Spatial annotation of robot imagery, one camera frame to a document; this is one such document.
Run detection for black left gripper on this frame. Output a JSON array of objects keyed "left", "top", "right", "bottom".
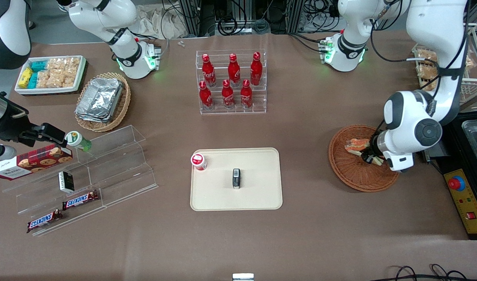
[{"left": 361, "top": 132, "right": 385, "bottom": 166}]

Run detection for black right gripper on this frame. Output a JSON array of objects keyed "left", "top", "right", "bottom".
[{"left": 0, "top": 101, "right": 67, "bottom": 148}]

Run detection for triangular sandwich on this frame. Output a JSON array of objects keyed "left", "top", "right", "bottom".
[{"left": 344, "top": 138, "right": 385, "bottom": 166}]

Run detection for round brown wicker basket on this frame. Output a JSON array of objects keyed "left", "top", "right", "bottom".
[{"left": 328, "top": 124, "right": 402, "bottom": 193}]

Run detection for white rectangular snack tray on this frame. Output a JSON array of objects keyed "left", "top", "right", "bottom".
[{"left": 14, "top": 55, "right": 87, "bottom": 96}]

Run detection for oval light wicker basket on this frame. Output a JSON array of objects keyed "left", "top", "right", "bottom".
[{"left": 74, "top": 72, "right": 131, "bottom": 132}]

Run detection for beige plastic tray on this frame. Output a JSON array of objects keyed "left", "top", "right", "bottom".
[{"left": 190, "top": 148, "right": 283, "bottom": 211}]

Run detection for red tartan cookie box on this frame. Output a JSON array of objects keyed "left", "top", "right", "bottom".
[{"left": 0, "top": 144, "right": 73, "bottom": 181}]

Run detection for green bottle with white cap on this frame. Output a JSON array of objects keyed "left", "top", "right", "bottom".
[{"left": 65, "top": 131, "right": 92, "bottom": 152}]

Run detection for small black and white box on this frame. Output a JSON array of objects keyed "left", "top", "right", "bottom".
[{"left": 58, "top": 171, "right": 75, "bottom": 193}]

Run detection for clear bag of rice crackers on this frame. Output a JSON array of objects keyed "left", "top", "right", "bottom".
[
  {"left": 50, "top": 71, "right": 77, "bottom": 89},
  {"left": 65, "top": 57, "right": 81, "bottom": 75},
  {"left": 46, "top": 58, "right": 66, "bottom": 72},
  {"left": 36, "top": 70, "right": 52, "bottom": 89}
]

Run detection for yellow snack pack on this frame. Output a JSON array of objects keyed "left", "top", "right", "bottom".
[{"left": 18, "top": 68, "right": 34, "bottom": 89}]

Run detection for grey metal box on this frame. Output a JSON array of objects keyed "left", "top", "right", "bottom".
[{"left": 418, "top": 141, "right": 451, "bottom": 164}]

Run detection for stacked aluminium foil containers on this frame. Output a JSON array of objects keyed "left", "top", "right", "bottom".
[{"left": 75, "top": 78, "right": 124, "bottom": 123}]

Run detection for brown Snickers bar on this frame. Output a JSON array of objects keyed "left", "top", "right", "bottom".
[
  {"left": 27, "top": 210, "right": 64, "bottom": 233},
  {"left": 62, "top": 190, "right": 99, "bottom": 211}
]

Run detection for clear acrylic stepped shelf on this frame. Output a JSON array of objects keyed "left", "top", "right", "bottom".
[{"left": 2, "top": 125, "right": 159, "bottom": 237}]

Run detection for red emergency stop button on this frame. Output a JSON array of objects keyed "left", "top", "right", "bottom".
[{"left": 448, "top": 176, "right": 466, "bottom": 192}]

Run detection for clear bag of fried snacks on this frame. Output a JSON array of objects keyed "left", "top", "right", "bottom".
[{"left": 415, "top": 48, "right": 442, "bottom": 91}]

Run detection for yellow control box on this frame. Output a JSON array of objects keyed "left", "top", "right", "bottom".
[{"left": 444, "top": 169, "right": 477, "bottom": 240}]

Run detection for red cola bottle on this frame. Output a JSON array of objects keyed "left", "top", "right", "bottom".
[
  {"left": 240, "top": 79, "right": 253, "bottom": 109},
  {"left": 199, "top": 81, "right": 214, "bottom": 110},
  {"left": 250, "top": 52, "right": 263, "bottom": 86},
  {"left": 228, "top": 53, "right": 241, "bottom": 87},
  {"left": 222, "top": 79, "right": 235, "bottom": 109},
  {"left": 202, "top": 54, "right": 217, "bottom": 87}
]

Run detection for small red-capped yogurt bottle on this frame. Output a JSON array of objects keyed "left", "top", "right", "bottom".
[{"left": 190, "top": 153, "right": 207, "bottom": 171}]

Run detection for crumpled beige cloth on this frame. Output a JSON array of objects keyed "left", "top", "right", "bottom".
[{"left": 136, "top": 4, "right": 190, "bottom": 39}]

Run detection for clear acrylic bottle rack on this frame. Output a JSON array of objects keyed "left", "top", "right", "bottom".
[{"left": 195, "top": 49, "right": 267, "bottom": 115}]

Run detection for white wire rack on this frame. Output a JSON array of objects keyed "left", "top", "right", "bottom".
[{"left": 412, "top": 23, "right": 477, "bottom": 114}]

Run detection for black floor cable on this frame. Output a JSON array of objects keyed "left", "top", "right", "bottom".
[{"left": 379, "top": 264, "right": 477, "bottom": 281}]

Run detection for aluminium frame post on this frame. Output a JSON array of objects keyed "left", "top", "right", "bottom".
[
  {"left": 179, "top": 0, "right": 202, "bottom": 37},
  {"left": 290, "top": 0, "right": 306, "bottom": 34}
]

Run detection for coiled black cable bundle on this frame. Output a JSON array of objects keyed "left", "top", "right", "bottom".
[{"left": 217, "top": 15, "right": 239, "bottom": 36}]

